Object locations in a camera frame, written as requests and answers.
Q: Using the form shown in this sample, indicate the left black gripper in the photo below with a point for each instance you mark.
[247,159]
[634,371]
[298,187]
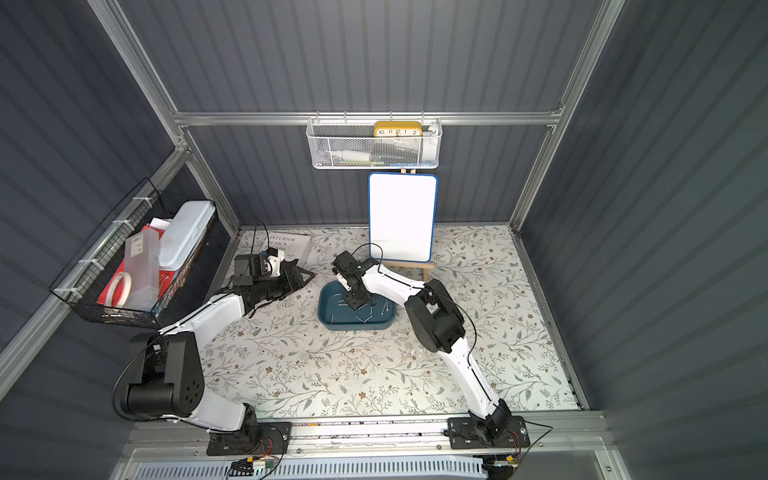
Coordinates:
[285,276]

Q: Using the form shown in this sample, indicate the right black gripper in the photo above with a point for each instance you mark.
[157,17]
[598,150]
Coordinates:
[354,291]

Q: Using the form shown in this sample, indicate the teal plastic storage tray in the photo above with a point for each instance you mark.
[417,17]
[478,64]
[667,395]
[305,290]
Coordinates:
[335,314]

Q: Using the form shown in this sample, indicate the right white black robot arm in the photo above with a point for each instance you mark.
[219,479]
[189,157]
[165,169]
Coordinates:
[438,324]

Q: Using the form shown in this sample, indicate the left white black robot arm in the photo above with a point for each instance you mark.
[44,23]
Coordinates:
[164,381]

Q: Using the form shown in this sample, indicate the interior design trends book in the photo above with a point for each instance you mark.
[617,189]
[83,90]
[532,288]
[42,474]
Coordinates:
[294,245]

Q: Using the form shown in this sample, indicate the wooden easel stand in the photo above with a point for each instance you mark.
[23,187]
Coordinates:
[422,270]

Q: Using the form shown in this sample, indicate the floral patterned table mat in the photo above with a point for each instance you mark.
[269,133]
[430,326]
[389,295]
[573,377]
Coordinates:
[286,364]

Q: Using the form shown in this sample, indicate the white marker pen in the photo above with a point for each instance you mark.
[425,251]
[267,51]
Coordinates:
[354,158]

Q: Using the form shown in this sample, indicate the white plastic case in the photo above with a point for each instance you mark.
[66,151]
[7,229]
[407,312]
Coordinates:
[184,232]

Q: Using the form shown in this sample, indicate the yellow clock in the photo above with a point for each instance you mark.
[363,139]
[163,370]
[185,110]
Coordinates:
[398,129]

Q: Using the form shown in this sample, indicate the translucent plastic container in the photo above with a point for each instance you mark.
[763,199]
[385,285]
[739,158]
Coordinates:
[141,261]

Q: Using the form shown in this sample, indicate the white tape roll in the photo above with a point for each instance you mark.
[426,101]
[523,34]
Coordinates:
[118,290]

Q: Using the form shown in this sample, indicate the white board with blue frame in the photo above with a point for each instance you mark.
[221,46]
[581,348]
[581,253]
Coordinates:
[402,213]

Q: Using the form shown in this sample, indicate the white wire mesh basket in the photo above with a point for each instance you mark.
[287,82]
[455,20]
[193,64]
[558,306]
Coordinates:
[422,153]

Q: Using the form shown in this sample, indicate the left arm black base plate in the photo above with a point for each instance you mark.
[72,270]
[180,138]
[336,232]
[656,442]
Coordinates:
[270,438]

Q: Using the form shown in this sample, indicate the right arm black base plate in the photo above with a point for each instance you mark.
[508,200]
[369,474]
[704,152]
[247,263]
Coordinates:
[467,433]

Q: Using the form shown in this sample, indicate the black wire wall basket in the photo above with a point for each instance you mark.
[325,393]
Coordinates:
[80,288]

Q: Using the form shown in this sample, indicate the aluminium front rail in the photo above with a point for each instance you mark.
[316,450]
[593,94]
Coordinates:
[401,435]

